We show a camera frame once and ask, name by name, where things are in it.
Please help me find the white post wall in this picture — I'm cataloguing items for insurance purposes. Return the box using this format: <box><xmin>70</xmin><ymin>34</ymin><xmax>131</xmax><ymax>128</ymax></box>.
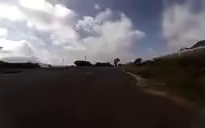
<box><xmin>178</xmin><ymin>43</ymin><xmax>205</xmax><ymax>56</ymax></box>

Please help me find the dark asphalt road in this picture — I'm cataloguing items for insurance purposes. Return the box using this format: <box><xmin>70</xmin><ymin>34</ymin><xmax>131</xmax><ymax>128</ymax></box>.
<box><xmin>0</xmin><ymin>65</ymin><xmax>205</xmax><ymax>128</ymax></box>

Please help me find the row of dark trees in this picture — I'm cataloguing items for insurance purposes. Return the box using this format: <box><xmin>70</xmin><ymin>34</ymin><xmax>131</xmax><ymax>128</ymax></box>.
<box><xmin>0</xmin><ymin>57</ymin><xmax>154</xmax><ymax>70</ymax></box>

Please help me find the dark hill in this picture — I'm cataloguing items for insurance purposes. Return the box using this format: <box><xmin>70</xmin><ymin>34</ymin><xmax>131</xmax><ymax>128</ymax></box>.
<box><xmin>179</xmin><ymin>36</ymin><xmax>205</xmax><ymax>52</ymax></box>

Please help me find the grass verge with bushes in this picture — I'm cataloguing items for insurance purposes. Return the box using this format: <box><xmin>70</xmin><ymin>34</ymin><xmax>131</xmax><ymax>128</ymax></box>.
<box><xmin>121</xmin><ymin>46</ymin><xmax>205</xmax><ymax>108</ymax></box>

